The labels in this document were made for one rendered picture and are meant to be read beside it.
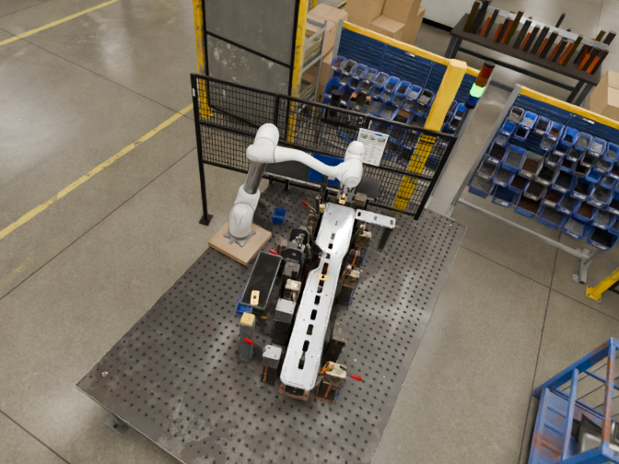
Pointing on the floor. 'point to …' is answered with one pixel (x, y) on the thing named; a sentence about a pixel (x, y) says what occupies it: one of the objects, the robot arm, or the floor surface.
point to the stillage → (577, 416)
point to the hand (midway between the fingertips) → (344, 194)
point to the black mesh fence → (294, 140)
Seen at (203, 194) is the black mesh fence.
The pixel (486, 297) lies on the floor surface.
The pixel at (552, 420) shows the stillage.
